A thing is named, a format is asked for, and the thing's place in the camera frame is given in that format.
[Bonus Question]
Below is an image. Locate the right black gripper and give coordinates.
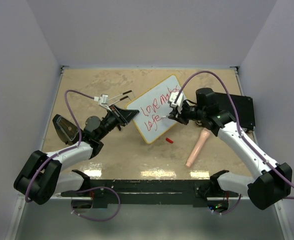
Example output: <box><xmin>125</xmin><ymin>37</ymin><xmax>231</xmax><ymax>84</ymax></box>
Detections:
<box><xmin>169</xmin><ymin>101</ymin><xmax>206</xmax><ymax>126</ymax></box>

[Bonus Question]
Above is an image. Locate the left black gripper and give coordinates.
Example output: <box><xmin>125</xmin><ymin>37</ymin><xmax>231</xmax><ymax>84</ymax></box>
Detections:
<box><xmin>97</xmin><ymin>104</ymin><xmax>139</xmax><ymax>141</ymax></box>

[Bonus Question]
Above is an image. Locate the yellow framed whiteboard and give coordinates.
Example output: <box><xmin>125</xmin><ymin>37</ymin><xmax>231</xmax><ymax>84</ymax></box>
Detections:
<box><xmin>126</xmin><ymin>75</ymin><xmax>181</xmax><ymax>144</ymax></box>

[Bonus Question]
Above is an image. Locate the wire whiteboard stand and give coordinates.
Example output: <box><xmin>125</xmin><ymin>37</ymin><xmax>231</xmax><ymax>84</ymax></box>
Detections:
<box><xmin>108</xmin><ymin>90</ymin><xmax>134</xmax><ymax>105</ymax></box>

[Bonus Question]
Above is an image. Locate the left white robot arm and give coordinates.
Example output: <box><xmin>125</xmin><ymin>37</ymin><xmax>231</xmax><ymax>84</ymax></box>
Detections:
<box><xmin>14</xmin><ymin>104</ymin><xmax>139</xmax><ymax>205</ymax></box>

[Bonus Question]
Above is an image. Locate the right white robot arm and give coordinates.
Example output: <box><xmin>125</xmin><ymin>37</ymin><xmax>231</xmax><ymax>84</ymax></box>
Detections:
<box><xmin>168</xmin><ymin>87</ymin><xmax>292</xmax><ymax>210</ymax></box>

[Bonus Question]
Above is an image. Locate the pink toy microphone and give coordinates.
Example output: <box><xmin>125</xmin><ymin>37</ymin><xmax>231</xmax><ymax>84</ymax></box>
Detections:
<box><xmin>185</xmin><ymin>128</ymin><xmax>211</xmax><ymax>168</ymax></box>

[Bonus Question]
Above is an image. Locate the black hard case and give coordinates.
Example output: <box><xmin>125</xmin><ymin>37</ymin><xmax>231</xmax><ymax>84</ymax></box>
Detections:
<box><xmin>215</xmin><ymin>92</ymin><xmax>255</xmax><ymax>133</ymax></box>

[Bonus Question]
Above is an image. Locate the black base bar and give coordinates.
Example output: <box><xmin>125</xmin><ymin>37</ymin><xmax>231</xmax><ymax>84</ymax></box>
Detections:
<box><xmin>61</xmin><ymin>179</ymin><xmax>238</xmax><ymax>208</ymax></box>

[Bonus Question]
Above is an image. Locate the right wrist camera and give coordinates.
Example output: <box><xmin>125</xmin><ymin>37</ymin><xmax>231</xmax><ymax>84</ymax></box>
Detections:
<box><xmin>168</xmin><ymin>91</ymin><xmax>184</xmax><ymax>113</ymax></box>

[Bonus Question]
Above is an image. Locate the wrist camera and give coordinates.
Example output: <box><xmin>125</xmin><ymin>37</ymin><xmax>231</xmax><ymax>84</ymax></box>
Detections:
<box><xmin>94</xmin><ymin>94</ymin><xmax>110</xmax><ymax>111</ymax></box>
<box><xmin>168</xmin><ymin>91</ymin><xmax>184</xmax><ymax>113</ymax></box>

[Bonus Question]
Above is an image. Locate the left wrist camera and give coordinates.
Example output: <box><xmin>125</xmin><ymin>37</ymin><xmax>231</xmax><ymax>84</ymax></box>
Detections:
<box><xmin>94</xmin><ymin>94</ymin><xmax>110</xmax><ymax>111</ymax></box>

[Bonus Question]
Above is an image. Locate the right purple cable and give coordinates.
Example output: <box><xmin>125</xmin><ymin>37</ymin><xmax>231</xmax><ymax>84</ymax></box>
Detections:
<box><xmin>175</xmin><ymin>70</ymin><xmax>294</xmax><ymax>200</ymax></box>

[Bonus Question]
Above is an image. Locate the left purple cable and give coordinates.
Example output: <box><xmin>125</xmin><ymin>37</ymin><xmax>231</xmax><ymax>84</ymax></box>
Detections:
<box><xmin>25</xmin><ymin>89</ymin><xmax>97</xmax><ymax>203</ymax></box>

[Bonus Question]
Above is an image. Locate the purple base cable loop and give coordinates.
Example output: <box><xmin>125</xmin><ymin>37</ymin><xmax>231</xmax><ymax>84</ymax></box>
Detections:
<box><xmin>71</xmin><ymin>187</ymin><xmax>122</xmax><ymax>222</ymax></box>

